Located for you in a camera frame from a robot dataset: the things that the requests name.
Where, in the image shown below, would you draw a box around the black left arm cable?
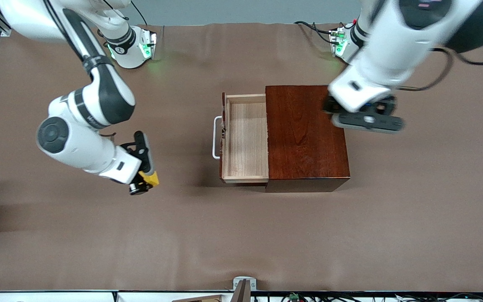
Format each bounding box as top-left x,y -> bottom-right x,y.
395,46 -> 483,92

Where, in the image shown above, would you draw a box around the black right base cable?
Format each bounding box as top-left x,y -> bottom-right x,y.
130,0 -> 148,26

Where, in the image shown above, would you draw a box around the brown cardboard piece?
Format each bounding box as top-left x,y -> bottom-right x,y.
171,294 -> 225,302

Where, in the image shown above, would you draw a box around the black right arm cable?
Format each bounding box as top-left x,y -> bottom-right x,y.
42,0 -> 99,63

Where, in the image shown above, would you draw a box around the grey upright post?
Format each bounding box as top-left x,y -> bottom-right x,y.
231,280 -> 251,302

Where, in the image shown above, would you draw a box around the grey metal bracket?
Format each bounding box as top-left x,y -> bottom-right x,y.
233,276 -> 257,292

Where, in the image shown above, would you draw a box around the black left base cables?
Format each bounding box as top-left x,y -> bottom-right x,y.
294,21 -> 335,44

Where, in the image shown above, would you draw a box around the brown table cover mat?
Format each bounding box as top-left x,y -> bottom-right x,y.
0,22 -> 483,293

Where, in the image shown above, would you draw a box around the dark wooden drawer cabinet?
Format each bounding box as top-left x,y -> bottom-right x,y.
265,85 -> 351,193

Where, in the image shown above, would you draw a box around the yellow block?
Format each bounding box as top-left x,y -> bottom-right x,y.
138,170 -> 160,187

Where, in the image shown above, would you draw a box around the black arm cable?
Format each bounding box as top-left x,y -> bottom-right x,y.
395,46 -> 483,92
42,0 -> 99,63

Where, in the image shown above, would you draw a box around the wooden drawer with white handle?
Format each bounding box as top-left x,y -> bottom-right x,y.
212,92 -> 270,185

